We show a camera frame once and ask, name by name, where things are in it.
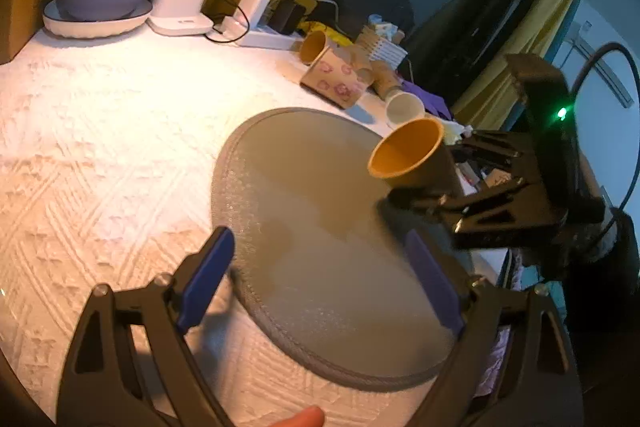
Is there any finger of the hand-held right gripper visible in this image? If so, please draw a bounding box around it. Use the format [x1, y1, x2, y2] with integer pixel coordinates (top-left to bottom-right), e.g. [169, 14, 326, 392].
[449, 131, 540, 178]
[389, 178, 557, 250]

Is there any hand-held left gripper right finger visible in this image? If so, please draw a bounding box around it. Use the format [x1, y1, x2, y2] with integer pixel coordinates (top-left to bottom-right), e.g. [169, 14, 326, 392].
[405, 229, 583, 427]

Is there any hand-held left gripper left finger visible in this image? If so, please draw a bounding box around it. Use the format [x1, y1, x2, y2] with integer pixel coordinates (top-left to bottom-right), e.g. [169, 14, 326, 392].
[57, 227, 236, 427]

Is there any brown paper cup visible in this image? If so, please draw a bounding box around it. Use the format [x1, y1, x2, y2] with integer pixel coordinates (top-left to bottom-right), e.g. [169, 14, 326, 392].
[371, 61, 403, 100]
[367, 117, 463, 204]
[342, 46, 376, 84]
[299, 29, 331, 66]

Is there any white paper cup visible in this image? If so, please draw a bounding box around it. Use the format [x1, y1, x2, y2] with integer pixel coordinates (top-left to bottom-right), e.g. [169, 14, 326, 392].
[385, 91, 426, 130]

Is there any pink flowered paper cup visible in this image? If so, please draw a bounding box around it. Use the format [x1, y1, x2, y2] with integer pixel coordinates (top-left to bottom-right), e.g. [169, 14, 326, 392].
[300, 47, 373, 109]

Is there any person's left hand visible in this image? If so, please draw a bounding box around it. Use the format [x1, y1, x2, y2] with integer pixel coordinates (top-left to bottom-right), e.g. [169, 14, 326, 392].
[276, 406, 326, 427]

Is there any white crumpled tissue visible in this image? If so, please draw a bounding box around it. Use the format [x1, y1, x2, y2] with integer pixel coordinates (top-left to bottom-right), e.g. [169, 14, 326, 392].
[440, 117, 476, 146]

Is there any purple cloth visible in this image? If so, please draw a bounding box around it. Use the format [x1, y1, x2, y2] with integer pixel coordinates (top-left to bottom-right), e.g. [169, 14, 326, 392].
[399, 78, 453, 120]

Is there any grey round placemat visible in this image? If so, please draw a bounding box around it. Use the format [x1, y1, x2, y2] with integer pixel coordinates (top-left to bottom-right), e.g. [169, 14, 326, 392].
[210, 107, 476, 393]

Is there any stack of paper cups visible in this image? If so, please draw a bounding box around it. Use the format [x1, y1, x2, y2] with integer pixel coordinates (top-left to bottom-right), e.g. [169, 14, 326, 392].
[356, 24, 409, 65]

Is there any white textured tablecloth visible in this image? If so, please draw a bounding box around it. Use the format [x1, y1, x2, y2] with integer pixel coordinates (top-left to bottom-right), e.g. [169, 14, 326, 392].
[0, 12, 501, 427]

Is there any yellow packet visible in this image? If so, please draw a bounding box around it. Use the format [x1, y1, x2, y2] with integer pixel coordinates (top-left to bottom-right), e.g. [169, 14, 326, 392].
[299, 21, 353, 48]

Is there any white power strip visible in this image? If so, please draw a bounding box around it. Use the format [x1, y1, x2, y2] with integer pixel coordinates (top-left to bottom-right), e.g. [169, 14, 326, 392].
[207, 16, 306, 52]

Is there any black power adapter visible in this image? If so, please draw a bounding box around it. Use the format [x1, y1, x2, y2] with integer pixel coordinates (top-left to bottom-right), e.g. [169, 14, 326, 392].
[270, 0, 307, 35]

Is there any white charger plug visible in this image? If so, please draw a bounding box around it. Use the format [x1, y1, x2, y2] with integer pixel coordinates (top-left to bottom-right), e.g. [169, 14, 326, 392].
[235, 0, 271, 28]

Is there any white lamp base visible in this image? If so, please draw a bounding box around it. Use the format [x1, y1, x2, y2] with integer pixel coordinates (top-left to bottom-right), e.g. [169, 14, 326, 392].
[147, 0, 215, 36]

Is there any white plate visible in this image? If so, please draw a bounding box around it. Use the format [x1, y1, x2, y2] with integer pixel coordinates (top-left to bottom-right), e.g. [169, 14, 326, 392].
[42, 0, 153, 40]

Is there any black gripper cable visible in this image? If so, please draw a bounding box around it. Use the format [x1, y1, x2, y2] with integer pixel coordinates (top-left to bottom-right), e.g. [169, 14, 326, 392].
[570, 41, 640, 212]

